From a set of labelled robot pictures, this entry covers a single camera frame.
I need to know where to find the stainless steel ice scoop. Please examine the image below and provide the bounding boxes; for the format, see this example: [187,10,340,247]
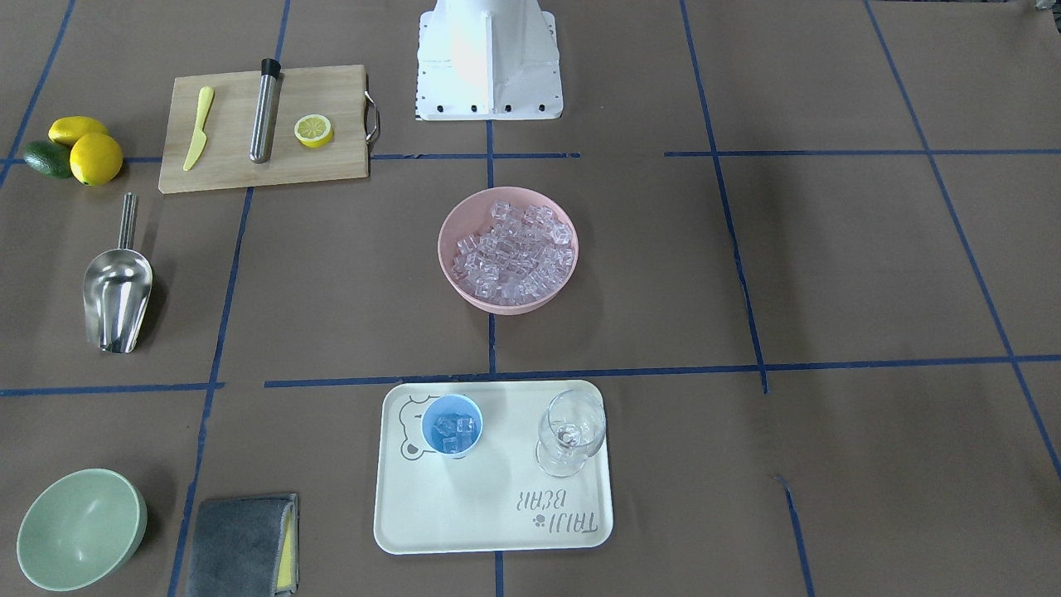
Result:
[82,192,154,354]

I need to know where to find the pile of clear ice cubes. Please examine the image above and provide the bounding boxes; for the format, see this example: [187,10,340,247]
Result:
[452,199,576,303]

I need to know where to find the light blue cup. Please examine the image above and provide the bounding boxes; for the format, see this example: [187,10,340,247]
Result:
[422,394,484,459]

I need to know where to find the ice cubes in cup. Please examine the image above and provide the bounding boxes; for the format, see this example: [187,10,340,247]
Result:
[431,412,480,457]

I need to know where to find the pink bowl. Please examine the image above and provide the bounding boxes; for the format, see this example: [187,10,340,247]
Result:
[437,187,580,317]

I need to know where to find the clear wine glass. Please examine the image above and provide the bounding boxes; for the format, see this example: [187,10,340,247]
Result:
[535,389,607,478]

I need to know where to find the cream bear serving tray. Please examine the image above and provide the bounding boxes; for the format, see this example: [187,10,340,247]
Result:
[373,379,614,555]

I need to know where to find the half lemon slice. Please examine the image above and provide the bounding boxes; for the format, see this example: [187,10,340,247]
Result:
[294,115,334,150]

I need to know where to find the wooden cutting board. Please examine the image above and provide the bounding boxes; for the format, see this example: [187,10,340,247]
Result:
[158,65,378,194]

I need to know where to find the steel cylinder muddler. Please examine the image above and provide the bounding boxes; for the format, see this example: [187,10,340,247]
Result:
[249,58,282,165]

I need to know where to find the grey and yellow folded cloth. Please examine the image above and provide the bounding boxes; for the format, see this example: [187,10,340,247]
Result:
[185,493,299,596]

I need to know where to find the yellow plastic knife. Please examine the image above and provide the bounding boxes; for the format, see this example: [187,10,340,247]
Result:
[182,86,216,172]

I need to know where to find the yellow lemon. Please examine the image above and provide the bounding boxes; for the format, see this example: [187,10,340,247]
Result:
[48,115,109,148]
[70,133,124,186]

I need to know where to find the green lime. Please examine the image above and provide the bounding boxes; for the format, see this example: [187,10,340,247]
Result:
[22,141,73,180]

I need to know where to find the green ceramic bowl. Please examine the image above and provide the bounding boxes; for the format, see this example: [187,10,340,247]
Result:
[17,468,147,592]

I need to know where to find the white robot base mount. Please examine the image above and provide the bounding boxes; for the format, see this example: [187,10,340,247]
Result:
[414,1,564,122]

